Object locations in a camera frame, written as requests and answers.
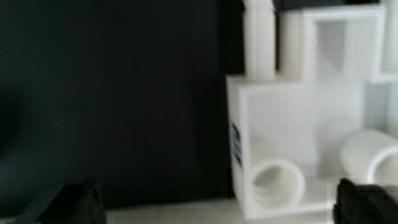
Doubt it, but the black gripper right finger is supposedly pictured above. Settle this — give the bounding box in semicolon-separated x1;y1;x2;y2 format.
333;178;398;224

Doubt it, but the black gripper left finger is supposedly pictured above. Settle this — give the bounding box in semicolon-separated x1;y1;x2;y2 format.
15;179;107;224

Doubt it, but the white chair seat block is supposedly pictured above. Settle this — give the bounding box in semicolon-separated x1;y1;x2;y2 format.
228;0;398;224

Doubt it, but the white front fence rail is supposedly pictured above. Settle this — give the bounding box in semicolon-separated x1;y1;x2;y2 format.
107;199;333;224

